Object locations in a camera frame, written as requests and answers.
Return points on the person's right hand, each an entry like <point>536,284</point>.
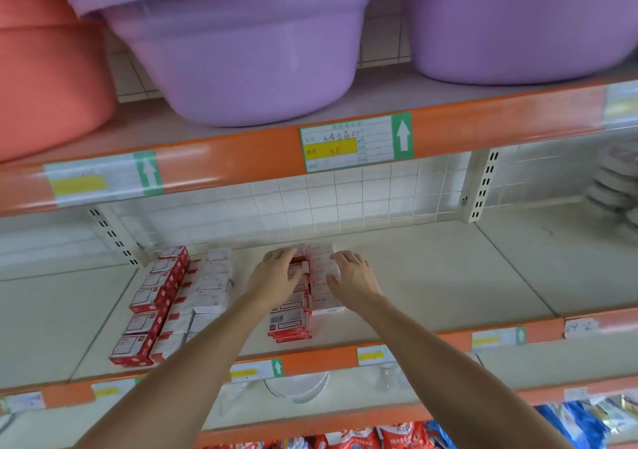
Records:
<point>354,279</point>

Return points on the person's left hand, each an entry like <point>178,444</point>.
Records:
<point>271,279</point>

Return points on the white shelf with orange edges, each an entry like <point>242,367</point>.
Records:
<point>478,264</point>

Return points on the person's left forearm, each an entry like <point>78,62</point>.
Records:
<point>169,384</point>

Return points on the person's right forearm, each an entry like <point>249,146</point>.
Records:
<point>459,384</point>

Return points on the white perforated shelf upright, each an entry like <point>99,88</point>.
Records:
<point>116,234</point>
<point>480,184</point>

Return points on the small price label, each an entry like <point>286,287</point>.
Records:
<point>25,401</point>
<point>497,338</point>
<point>256,370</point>
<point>113,388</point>
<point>375,355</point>

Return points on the cluster of clear glasses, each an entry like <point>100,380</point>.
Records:
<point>392,376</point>

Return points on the large label with green arrow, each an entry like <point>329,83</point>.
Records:
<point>103,178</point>
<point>356,143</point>
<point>622,105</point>

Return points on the pile of large red bags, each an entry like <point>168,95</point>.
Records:
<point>389,436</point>

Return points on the purple plastic basin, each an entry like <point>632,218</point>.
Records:
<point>239,55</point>
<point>518,20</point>

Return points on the white handwritten label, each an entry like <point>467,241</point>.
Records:
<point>581,327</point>

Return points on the pile of green white packets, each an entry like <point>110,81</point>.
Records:
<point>588,419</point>

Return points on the stacks of wrapped containers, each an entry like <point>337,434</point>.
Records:
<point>613,184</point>

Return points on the orange plastic basin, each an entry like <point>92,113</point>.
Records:
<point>45,65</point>

